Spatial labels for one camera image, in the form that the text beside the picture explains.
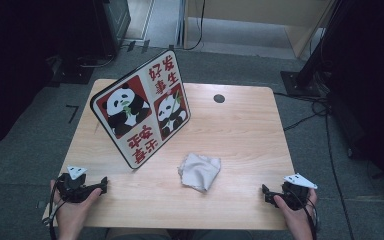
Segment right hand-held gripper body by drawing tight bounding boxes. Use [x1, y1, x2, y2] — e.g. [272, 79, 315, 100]
[273, 172, 319, 211]

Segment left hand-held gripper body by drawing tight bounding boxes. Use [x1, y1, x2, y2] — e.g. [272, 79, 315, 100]
[55, 165, 96, 204]

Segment grey wiping cloth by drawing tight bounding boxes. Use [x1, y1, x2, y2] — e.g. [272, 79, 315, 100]
[177, 152, 222, 193]

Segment panda picture sign board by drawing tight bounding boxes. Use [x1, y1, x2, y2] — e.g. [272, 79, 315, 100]
[89, 49, 192, 170]

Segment person's right hand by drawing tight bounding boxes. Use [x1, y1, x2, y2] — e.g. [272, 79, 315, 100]
[273, 188, 319, 232]

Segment person's left hand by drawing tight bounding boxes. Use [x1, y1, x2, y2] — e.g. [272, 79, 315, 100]
[49, 180, 103, 232]

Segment black metal stand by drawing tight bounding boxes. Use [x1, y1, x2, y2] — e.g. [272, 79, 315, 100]
[279, 0, 348, 98]

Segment dark curtain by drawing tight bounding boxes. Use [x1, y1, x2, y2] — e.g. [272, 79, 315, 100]
[0, 0, 105, 155]

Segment black cabinet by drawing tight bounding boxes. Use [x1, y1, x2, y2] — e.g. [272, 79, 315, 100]
[92, 0, 132, 58]

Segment light wooden furniture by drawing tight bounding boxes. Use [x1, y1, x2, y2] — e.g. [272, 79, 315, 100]
[183, 0, 335, 60]

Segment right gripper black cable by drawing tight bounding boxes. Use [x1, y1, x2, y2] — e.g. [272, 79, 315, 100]
[293, 189, 322, 240]

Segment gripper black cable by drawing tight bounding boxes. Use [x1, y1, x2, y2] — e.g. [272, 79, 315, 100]
[293, 189, 322, 240]
[41, 179, 68, 240]

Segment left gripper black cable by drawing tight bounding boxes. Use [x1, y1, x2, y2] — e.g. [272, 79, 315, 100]
[41, 179, 68, 240]

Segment black floor cables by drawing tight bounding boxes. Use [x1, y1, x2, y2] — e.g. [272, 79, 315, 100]
[273, 90, 356, 240]

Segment black floor base plate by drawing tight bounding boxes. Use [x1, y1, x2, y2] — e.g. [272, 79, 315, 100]
[47, 54, 95, 85]

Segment black hanging cable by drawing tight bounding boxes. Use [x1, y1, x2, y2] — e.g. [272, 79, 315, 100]
[183, 0, 207, 51]

